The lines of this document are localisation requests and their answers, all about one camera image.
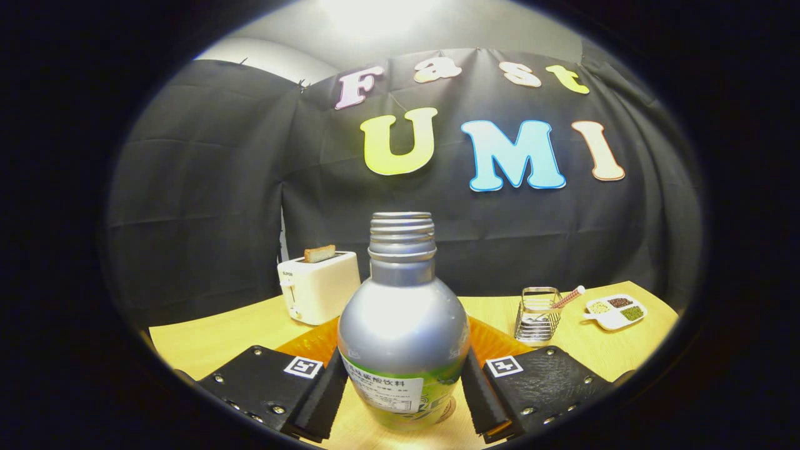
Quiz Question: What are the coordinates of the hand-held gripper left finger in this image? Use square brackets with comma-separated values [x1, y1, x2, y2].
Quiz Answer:
[196, 317, 349, 443]

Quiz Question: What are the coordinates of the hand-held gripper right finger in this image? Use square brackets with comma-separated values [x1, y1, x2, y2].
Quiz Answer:
[461, 316, 635, 443]

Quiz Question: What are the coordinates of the silver bottle with green label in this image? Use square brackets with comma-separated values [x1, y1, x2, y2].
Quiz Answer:
[337, 211, 471, 431]

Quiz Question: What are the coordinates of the white toaster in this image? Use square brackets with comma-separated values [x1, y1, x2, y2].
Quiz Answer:
[277, 251, 361, 326]

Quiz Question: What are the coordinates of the wooden table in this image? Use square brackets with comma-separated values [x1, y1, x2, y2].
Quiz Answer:
[149, 280, 680, 450]

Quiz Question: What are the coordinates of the pink striped straw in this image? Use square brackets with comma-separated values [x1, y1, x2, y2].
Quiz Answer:
[553, 286, 586, 310]

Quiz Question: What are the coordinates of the white divided dish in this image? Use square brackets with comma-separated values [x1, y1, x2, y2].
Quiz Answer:
[583, 294, 648, 331]

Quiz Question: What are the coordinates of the metal wire basket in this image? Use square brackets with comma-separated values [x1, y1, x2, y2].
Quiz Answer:
[514, 287, 563, 348]

